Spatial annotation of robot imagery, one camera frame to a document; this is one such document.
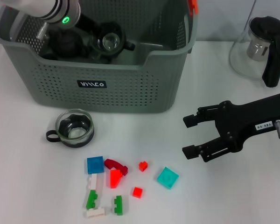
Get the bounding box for grey perforated storage bin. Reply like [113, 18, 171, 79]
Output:
[0, 0, 199, 114]

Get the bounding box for teal square brick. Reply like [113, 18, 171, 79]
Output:
[157, 166, 179, 190]

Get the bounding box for black clay teapot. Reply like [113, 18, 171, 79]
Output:
[48, 30, 91, 59]

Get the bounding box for red slope brick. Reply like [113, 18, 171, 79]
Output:
[109, 169, 124, 189]

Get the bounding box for glass teacup with black base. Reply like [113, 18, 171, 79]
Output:
[90, 22, 135, 60]
[46, 108, 95, 149]

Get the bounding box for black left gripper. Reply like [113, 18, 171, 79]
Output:
[73, 13, 101, 48]

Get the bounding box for green stepped brick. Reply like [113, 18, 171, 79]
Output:
[113, 195, 123, 216]
[85, 189, 99, 209]

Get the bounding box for long white brick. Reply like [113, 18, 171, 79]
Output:
[83, 174, 102, 210]

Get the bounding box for glass pitcher with black handle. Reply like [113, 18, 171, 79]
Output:
[229, 15, 280, 89]

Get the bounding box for blue square brick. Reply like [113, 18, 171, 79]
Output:
[86, 155, 105, 175]

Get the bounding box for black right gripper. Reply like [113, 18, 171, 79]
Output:
[182, 92, 280, 163]

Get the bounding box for orange bin handle grip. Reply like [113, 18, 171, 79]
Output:
[188, 0, 199, 16]

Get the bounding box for short white studded brick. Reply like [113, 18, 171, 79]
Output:
[84, 208, 106, 219]

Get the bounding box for dark red arch brick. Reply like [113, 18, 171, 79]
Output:
[104, 158, 129, 176]

